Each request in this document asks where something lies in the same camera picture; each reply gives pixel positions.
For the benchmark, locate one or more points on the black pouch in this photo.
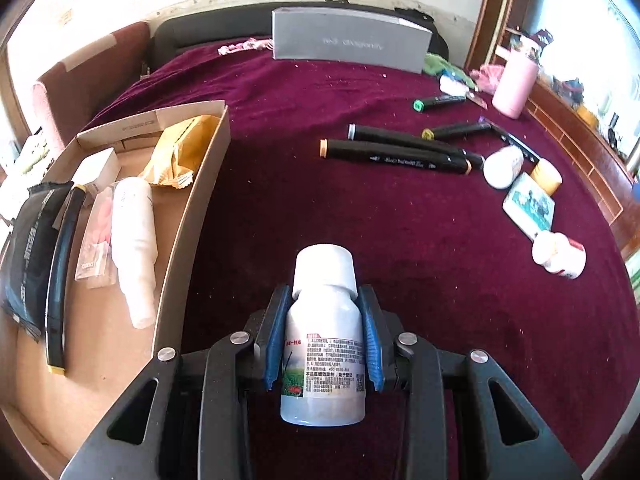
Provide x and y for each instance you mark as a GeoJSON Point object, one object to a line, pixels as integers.
{"type": "Point", "coordinates": [27, 260]}

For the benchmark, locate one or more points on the pale cloth pile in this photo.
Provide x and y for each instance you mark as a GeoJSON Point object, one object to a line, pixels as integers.
{"type": "Point", "coordinates": [32, 155]}

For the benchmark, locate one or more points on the black marker green cap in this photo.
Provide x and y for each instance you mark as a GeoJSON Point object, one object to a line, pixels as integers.
{"type": "Point", "coordinates": [440, 101]}

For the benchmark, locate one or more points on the maroon cushion with tape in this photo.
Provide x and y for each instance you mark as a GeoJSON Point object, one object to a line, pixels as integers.
{"type": "Point", "coordinates": [100, 80]}

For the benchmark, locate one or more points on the black padded headboard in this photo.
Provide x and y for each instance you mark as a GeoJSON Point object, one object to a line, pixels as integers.
{"type": "Point", "coordinates": [200, 30]}

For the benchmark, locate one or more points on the pink plush toy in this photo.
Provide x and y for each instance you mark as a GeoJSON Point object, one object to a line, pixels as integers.
{"type": "Point", "coordinates": [487, 76]}

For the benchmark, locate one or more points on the short marker yellow cap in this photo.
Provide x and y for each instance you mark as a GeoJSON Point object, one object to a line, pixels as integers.
{"type": "Point", "coordinates": [450, 131]}

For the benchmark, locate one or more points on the pink clear packet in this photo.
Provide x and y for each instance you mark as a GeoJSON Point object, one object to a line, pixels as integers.
{"type": "Point", "coordinates": [92, 250]}

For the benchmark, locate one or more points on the pink thermos bottle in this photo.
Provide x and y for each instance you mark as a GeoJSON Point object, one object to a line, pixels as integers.
{"type": "Point", "coordinates": [515, 85]}

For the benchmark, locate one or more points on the round white bottle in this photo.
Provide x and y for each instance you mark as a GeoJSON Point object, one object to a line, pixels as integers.
{"type": "Point", "coordinates": [502, 167]}

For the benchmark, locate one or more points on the black marker yellow end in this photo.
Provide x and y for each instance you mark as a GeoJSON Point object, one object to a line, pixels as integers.
{"type": "Point", "coordinates": [57, 285]}

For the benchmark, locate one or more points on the shallow cardboard box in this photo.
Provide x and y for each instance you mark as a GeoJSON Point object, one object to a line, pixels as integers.
{"type": "Point", "coordinates": [95, 360]}

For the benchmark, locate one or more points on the tissue pack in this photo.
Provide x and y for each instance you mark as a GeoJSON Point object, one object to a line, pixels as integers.
{"type": "Point", "coordinates": [530, 205]}

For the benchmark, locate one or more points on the white charger plug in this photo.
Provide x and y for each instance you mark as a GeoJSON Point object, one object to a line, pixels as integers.
{"type": "Point", "coordinates": [452, 84]}

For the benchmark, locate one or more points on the small wall sticker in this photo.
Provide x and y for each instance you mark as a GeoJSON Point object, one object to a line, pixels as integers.
{"type": "Point", "coordinates": [66, 17]}

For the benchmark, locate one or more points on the wooden window ledge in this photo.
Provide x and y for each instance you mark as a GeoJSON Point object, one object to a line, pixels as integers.
{"type": "Point", "coordinates": [575, 145]}

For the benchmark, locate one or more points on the green towel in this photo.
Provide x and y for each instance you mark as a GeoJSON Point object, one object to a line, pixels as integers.
{"type": "Point", "coordinates": [440, 65]}

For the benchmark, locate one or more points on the black marker grey cap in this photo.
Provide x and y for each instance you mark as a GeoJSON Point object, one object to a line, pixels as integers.
{"type": "Point", "coordinates": [385, 135]}

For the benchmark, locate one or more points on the white labelled bottle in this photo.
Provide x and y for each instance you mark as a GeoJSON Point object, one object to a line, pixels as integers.
{"type": "Point", "coordinates": [325, 320]}

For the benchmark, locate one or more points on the yellow packet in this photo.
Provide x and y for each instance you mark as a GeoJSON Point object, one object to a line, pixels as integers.
{"type": "Point", "coordinates": [185, 145]}

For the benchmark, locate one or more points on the long grey box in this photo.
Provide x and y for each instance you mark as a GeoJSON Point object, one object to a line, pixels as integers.
{"type": "Point", "coordinates": [350, 42]}

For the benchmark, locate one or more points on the yellow jar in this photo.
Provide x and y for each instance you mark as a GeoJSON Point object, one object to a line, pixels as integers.
{"type": "Point", "coordinates": [547, 176]}

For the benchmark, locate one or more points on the pink patterned cloth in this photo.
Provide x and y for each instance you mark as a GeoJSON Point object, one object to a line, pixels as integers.
{"type": "Point", "coordinates": [245, 46]}

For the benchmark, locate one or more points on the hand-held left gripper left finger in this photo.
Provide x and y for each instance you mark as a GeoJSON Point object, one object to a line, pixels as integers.
{"type": "Point", "coordinates": [275, 340]}

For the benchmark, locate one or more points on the small white box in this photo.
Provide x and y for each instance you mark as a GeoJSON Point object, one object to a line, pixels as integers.
{"type": "Point", "coordinates": [97, 170]}

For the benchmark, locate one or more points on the white bottle red label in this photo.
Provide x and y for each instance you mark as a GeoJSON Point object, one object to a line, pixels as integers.
{"type": "Point", "coordinates": [555, 255]}

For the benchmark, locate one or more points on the black marker orange cap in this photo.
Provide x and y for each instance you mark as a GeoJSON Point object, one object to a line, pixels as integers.
{"type": "Point", "coordinates": [380, 157]}

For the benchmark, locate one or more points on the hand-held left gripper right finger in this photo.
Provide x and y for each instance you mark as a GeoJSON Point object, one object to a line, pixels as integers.
{"type": "Point", "coordinates": [372, 345]}

